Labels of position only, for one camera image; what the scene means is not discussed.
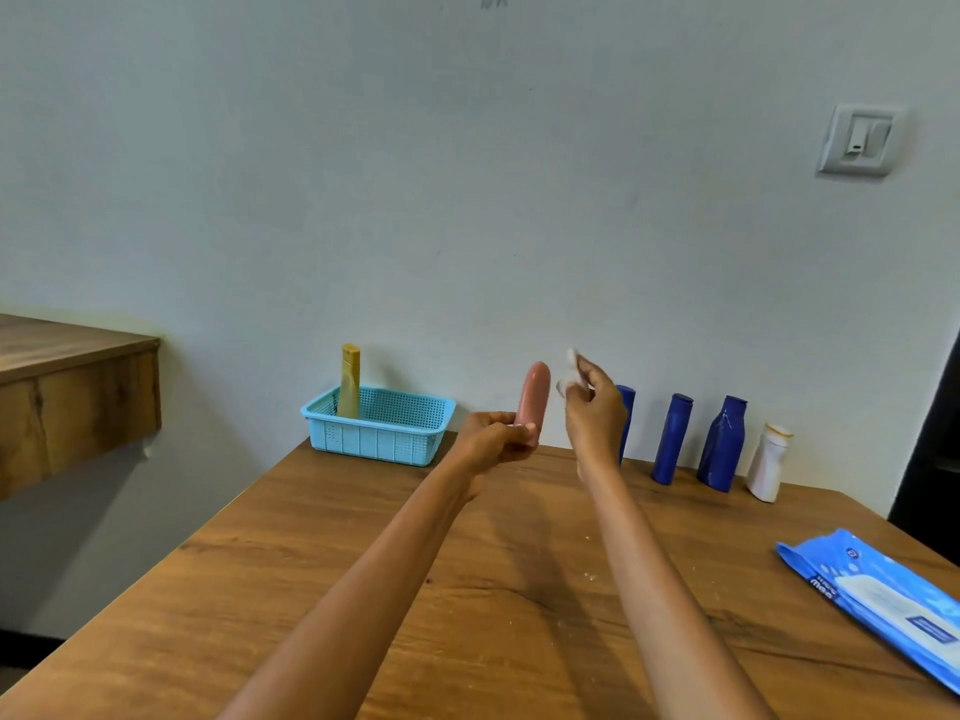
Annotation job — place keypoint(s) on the person's right hand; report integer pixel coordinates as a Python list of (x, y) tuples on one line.
[(596, 423)]

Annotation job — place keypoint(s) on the person's left hand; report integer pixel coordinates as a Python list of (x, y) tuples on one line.
[(491, 442)]

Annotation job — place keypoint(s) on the slim dark blue bottle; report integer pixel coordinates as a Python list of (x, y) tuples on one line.
[(672, 442), (626, 419)]

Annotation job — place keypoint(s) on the white wipe cloth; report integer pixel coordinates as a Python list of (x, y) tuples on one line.
[(570, 367)]

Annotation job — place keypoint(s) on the pink bottle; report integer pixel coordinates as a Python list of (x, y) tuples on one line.
[(534, 397)]

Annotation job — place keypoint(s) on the light blue plastic basket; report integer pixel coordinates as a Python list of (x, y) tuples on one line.
[(390, 434)]

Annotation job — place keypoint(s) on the wide dark blue bottle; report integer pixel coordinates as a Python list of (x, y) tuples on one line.
[(722, 449)]

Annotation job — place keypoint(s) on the beige bottle with white cap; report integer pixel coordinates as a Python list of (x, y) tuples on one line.
[(348, 401)]

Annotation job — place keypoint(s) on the yellow bottle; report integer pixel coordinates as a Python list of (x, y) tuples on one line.
[(350, 357)]

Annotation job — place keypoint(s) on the blue wet wipes pack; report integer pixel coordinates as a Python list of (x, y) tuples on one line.
[(840, 566)]

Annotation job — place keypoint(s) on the person's right forearm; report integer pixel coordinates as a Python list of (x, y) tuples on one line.
[(667, 607)]

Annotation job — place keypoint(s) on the person's left forearm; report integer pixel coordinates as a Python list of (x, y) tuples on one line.
[(337, 592)]

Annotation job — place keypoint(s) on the wooden table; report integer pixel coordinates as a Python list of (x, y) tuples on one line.
[(510, 599)]

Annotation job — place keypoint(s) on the black door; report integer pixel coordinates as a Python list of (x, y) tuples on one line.
[(930, 464)]

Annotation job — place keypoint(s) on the wooden side desk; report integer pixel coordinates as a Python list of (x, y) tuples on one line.
[(67, 401)]

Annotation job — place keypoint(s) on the grey wall light switch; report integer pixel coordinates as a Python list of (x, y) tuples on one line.
[(861, 140)]

